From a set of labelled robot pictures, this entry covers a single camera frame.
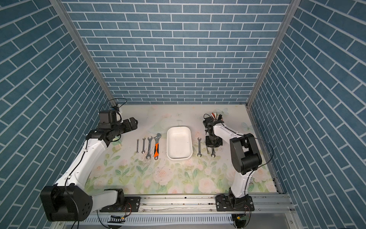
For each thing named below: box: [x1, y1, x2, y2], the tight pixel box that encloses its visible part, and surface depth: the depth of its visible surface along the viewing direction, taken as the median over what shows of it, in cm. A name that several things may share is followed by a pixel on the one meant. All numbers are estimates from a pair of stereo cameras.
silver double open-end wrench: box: [196, 136, 203, 157], surface depth 98 cm
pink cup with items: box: [211, 112, 224, 122], surface depth 101 cm
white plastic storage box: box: [166, 125, 194, 160], surface depth 100 cm
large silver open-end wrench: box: [145, 135, 153, 160], surface depth 96 cm
